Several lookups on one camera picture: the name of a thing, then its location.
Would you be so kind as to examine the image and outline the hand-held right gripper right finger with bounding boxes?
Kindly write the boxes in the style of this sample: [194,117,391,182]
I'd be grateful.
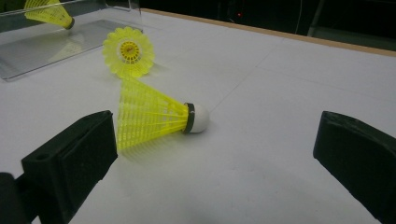
[313,110,396,224]

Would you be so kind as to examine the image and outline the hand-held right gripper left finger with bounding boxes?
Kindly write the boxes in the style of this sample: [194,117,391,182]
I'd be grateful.
[21,110,119,224]

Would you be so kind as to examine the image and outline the white table sheet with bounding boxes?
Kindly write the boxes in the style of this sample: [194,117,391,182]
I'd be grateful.
[0,8,396,224]

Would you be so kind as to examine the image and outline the thin white cable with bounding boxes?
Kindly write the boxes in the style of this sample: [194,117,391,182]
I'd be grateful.
[295,0,304,35]

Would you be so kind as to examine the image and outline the clear plastic box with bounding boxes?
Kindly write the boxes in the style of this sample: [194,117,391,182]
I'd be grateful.
[0,0,143,81]

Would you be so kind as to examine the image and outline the wooden table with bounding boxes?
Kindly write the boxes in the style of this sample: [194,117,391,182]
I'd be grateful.
[141,7,396,58]

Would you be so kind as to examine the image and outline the yellow plastic shuttlecock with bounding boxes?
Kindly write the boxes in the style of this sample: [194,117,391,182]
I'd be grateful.
[102,26,156,79]
[23,0,76,31]
[116,77,211,160]

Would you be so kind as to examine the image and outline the black computer tower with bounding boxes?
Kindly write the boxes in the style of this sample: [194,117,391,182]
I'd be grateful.
[205,0,247,24]

